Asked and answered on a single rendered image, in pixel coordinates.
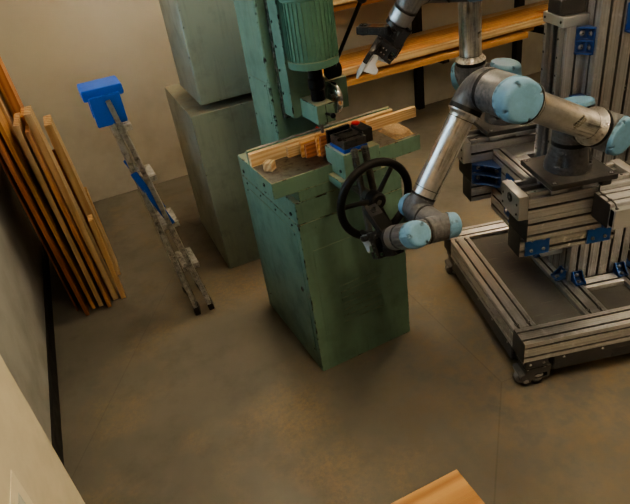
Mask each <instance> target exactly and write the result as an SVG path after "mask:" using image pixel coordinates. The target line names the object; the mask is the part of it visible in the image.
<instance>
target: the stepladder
mask: <svg viewBox="0 0 630 504"><path fill-rule="evenodd" d="M77 88H78V91H79V94H80V96H81V98H82V100H83V102H84V103H87V102H88V104H89V107H90V110H91V113H92V116H93V118H95V121H96V123H97V126H98V128H102V127H106V126H109V127H110V129H111V131H112V133H113V135H114V137H115V139H116V142H117V144H118V146H119V148H120V150H121V153H122V155H123V157H124V159H125V160H124V161H123V162H124V163H125V164H126V166H127V167H128V168H129V170H130V172H131V177H132V178H133V179H134V181H135V183H136V185H137V188H138V190H139V192H140V194H141V196H142V198H143V201H144V203H145V205H146V207H147V209H148V212H149V214H150V216H151V218H152V220H153V223H154V225H155V227H156V229H157V231H158V233H159V236H160V238H161V240H162V242H163V244H164V247H165V249H166V251H167V253H168V255H169V258H170V260H171V262H172V264H173V266H174V268H175V271H176V273H177V275H178V277H179V279H180V282H181V284H182V289H183V291H184V292H185V293H186V294H187V296H188V297H189V299H190V301H191V303H192V306H193V310H194V313H195V315H199V314H201V311H200V306H199V304H198V302H196V300H195V298H194V296H193V292H192V290H191V289H190V287H189V285H188V282H187V280H186V278H185V276H184V274H183V271H184V272H185V271H188V270H189V271H190V273H191V275H192V277H193V279H194V281H195V284H196V286H197V288H198V289H199V290H200V291H201V293H202V295H203V297H204V299H205V301H206V303H207V306H208V308H209V310H212V309H214V308H215V307H214V304H213V301H212V299H211V297H209V295H208V293H207V291H206V289H205V287H204V285H203V283H202V281H201V279H200V277H199V275H198V273H197V271H196V269H195V268H197V267H199V266H200V264H199V262H198V260H197V258H196V257H195V255H194V253H193V251H192V250H191V248H190V247H187V248H185V247H184V245H183V243H182V241H181V239H180V237H179V235H178V233H177V231H176V229H175V227H177V226H180V224H179V221H178V219H177V217H176V216H175V214H174V212H173V211H172V209H171V207H170V208H167V209H165V207H166V206H165V205H164V204H163V202H162V201H161V199H160V197H159V195H158V193H157V191H156V189H155V187H154V185H153V183H152V182H153V181H157V180H158V179H157V176H156V174H155V172H154V171H153V169H152V167H151V166H150V164H146V165H143V163H142V161H141V158H140V156H139V154H138V152H137V150H136V148H135V146H134V144H133V142H132V140H131V138H130V136H129V134H128V132H127V131H130V130H133V128H132V124H131V123H130V121H129V120H128V118H127V115H126V112H125V109H124V106H123V103H122V100H121V96H120V94H123V93H124V90H123V87H122V84H121V83H120V81H119V80H118V79H117V77H116V76H114V75H113V76H109V77H105V78H100V79H96V80H92V81H88V82H84V83H80V84H77ZM124 142H125V143H124ZM125 144H126V145H125ZM126 146H127V147H126ZM127 148H128V149H127ZM128 150H129V151H128ZM129 152H130V154H131V156H132V158H133V160H134V162H135V164H136V166H137V167H136V166H135V165H134V163H133V160H132V158H131V156H130V154H129ZM152 204H153V205H154V206H155V208H156V209H157V210H158V211H157V212H156V211H155V209H154V207H153V205H152ZM168 229H169V231H170V233H171V235H172V237H173V239H174V241H175V243H176V245H177V247H178V249H179V251H176V252H175V254H174V251H173V249H172V247H171V245H170V243H169V240H168V238H167V236H166V234H165V230H168ZM175 255H176V256H175ZM176 257H177V258H176ZM177 259H178V260H177ZM178 261H179V262H178ZM179 263H180V265H181V267H182V269H183V271H182V269H181V267H180V265H179Z"/></svg>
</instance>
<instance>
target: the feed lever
mask: <svg viewBox="0 0 630 504"><path fill-rule="evenodd" d="M357 1H358V3H357V5H356V8H355V10H354V13H353V15H352V18H351V20H350V23H349V25H348V28H347V30H346V33H345V35H344V38H343V40H342V43H341V45H340V48H339V50H338V53H339V58H340V56H341V53H342V51H343V48H344V46H345V44H346V41H347V39H348V36H349V34H350V31H351V29H352V27H353V24H354V22H355V19H356V17H357V14H358V12H359V9H360V7H361V5H362V3H365V2H366V1H367V0H357ZM341 74H342V67H341V64H340V62H338V63H337V64H335V65H333V66H331V67H328V68H325V69H324V76H326V77H327V78H328V79H332V78H336V77H339V76H341Z"/></svg>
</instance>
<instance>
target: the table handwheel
mask: <svg viewBox="0 0 630 504"><path fill-rule="evenodd" d="M379 166H387V167H388V169H387V171H386V173H385V176H384V178H383V180H382V182H381V184H380V185H379V187H378V189H377V190H376V189H372V190H370V189H368V188H367V187H364V188H365V189H364V190H363V192H362V194H361V195H362V197H363V198H364V199H365V200H362V201H359V202H355V203H351V204H347V205H345V204H346V199H347V195H348V193H349V190H350V189H351V190H352V191H354V192H355V193H357V194H358V195H359V192H358V187H357V185H356V186H353V187H352V185H353V184H354V182H355V181H356V180H357V179H358V178H359V177H360V176H361V175H362V174H363V173H365V172H366V171H368V170H370V169H372V168H375V167H379ZM393 169H395V170H396V171H397V172H398V173H399V174H400V176H401V178H402V180H403V184H404V195H405V194H407V193H411V192H412V181H411V178H410V175H409V173H408V171H407V170H406V168H405V167H404V166H403V165H402V164H401V163H400V162H398V161H396V160H394V159H391V158H385V157H380V158H374V159H371V160H368V161H366V162H364V163H362V164H361V165H359V166H358V167H357V168H355V169H354V170H353V171H352V172H351V173H350V175H349V176H348V177H347V178H346V180H345V181H344V183H343V185H342V187H341V189H340V192H339V195H338V199H337V216H338V220H339V222H340V224H341V226H342V228H343V229H344V230H345V231H346V232H347V233H348V234H349V235H351V236H352V237H354V238H357V239H360V237H361V236H362V235H361V234H360V231H359V230H357V229H355V228H354V227H352V226H351V224H350V223H349V222H348V220H347V217H346V212H345V210H348V209H351V208H355V207H359V206H363V205H368V206H369V205H372V204H374V203H376V204H377V205H378V206H379V207H380V209H381V210H382V211H383V213H384V214H385V216H386V217H387V218H388V220H389V221H390V223H391V224H392V225H396V224H399V223H400V221H401V220H402V219H403V217H404V216H403V215H402V214H401V213H400V212H399V210H398V211H397V213H396V215H395V216H394V217H393V218H392V219H391V220H390V218H389V217H388V215H387V214H386V212H385V210H384V208H383V206H384V205H385V203H386V197H385V195H384V194H383V193H382V191H383V189H384V187H385V185H386V182H387V180H388V178H389V176H390V174H391V172H392V170H393Z"/></svg>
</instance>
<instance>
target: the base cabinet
mask: <svg viewBox="0 0 630 504"><path fill-rule="evenodd" d="M242 179H243V183H244V188H245V192H246V197H247V201H248V206H249V211H250V215H251V220H252V224H253V229H254V233H255V238H256V242H257V247H258V251H259V256H260V260H261V265H262V269H263V274H264V279H265V283H266V288H267V292H268V297H269V301H270V304H271V305H272V307H273V308H274V309H275V310H276V312H277V313H278V314H279V316H280V317H281V318H282V319H283V321H284V322H285V323H286V324H287V326H288V327H289V328H290V330H291V331H292V332H293V333H294V335H295V336H296V337H297V339H298V340H299V341H300V342H301V344H302V345H303V346H304V347H305V349H306V350H307V351H308V353H309V354H310V355H311V356H312V358H313V359H314V360H315V362H316V363H317V364H318V365H319V367H320V368H321V369H322V370H323V371H326V370H328V369H330V368H332V367H334V366H336V365H339V364H341V363H343V362H345V361H347V360H349V359H351V358H353V357H356V356H358V355H360V354H362V353H364V352H366V351H368V350H371V349H373V348H375V347H377V346H379V345H381V344H383V343H386V342H388V341H390V340H392V339H394V338H396V337H398V336H401V335H403V334H405V333H407V332H409V331H410V322H409V305H408V287H407V270H406V253H405V249H404V252H403V253H400V254H398V255H395V256H388V257H383V258H381V259H373V257H372V254H371V252H373V249H372V246H370V253H368V252H367V250H366V248H365V246H364V244H363V242H362V241H361V239H357V238H354V237H352V236H351V235H349V234H348V233H347V232H346V231H345V230H344V229H343V228H342V226H341V224H340V222H339V220H338V216H337V212H335V213H332V214H329V215H327V216H324V217H321V218H319V219H316V220H313V221H310V222H308V223H305V224H302V225H300V226H298V225H297V224H296V223H295V222H294V221H293V220H291V219H290V218H289V217H288V216H287V215H286V214H285V213H284V212H283V211H282V210H281V209H279V208H278V207H277V206H276V205H275V204H274V203H273V202H272V201H271V200H270V199H269V198H267V197H266V196H265V195H264V194H263V193H262V192H261V191H260V190H259V189H258V188H257V187H256V186H254V185H253V184H252V183H251V182H250V181H249V180H248V179H247V178H246V177H245V176H244V175H242ZM384 195H385V197H386V203H385V205H384V206H383V208H384V210H385V212H386V214H387V215H388V217H389V218H390V220H391V219H392V218H393V217H394V216H395V215H396V213H397V211H398V210H399V209H398V203H399V200H400V198H402V188H400V189H397V190H394V191H392V192H389V193H386V194H384ZM345 212H346V217H347V220H348V222H349V223H350V224H351V226H352V227H354V228H355V229H357V230H359V231H361V230H362V229H363V230H365V231H366V228H365V223H364V218H363V213H362V207H361V206H359V207H355V208H351V209H348V210H345Z"/></svg>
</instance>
